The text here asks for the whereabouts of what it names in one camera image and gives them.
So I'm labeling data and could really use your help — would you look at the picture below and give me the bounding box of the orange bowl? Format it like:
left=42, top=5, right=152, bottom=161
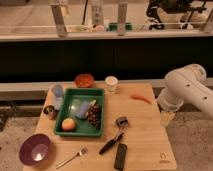
left=75, top=74, right=94, bottom=88

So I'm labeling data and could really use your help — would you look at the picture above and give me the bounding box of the green plastic tray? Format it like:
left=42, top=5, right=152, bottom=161
left=54, top=88, right=105, bottom=137

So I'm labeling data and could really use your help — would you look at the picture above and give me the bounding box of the purple bowl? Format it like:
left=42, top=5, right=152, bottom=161
left=19, top=134, right=51, bottom=166

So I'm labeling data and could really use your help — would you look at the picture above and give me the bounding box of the blue sponge block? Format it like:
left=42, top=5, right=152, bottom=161
left=75, top=102, right=90, bottom=119

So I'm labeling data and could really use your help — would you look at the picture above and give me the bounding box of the white paper cup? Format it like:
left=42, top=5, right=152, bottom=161
left=105, top=76, right=118, bottom=92

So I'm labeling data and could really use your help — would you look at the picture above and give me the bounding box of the dark robot in background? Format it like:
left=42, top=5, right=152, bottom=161
left=146, top=0, right=207, bottom=30

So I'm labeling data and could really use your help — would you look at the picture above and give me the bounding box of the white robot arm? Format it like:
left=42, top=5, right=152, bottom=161
left=157, top=64, right=213, bottom=127

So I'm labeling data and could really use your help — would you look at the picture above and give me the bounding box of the metal fork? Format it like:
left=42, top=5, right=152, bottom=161
left=56, top=147, right=88, bottom=169

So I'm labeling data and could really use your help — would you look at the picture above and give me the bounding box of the black rectangular block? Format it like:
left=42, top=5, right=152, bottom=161
left=114, top=143, right=127, bottom=171

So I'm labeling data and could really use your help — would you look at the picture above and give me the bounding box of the light blue cup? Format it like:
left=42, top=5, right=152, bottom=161
left=51, top=84, right=63, bottom=98

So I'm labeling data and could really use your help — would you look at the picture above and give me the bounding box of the green box on shelf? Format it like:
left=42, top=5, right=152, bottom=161
left=108, top=22, right=132, bottom=31

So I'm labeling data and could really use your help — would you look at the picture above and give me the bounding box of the peach fruit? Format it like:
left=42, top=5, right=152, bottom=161
left=61, top=118, right=76, bottom=131

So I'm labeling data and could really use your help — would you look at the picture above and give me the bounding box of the dark grape bunch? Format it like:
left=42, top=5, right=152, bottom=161
left=86, top=104, right=101, bottom=130

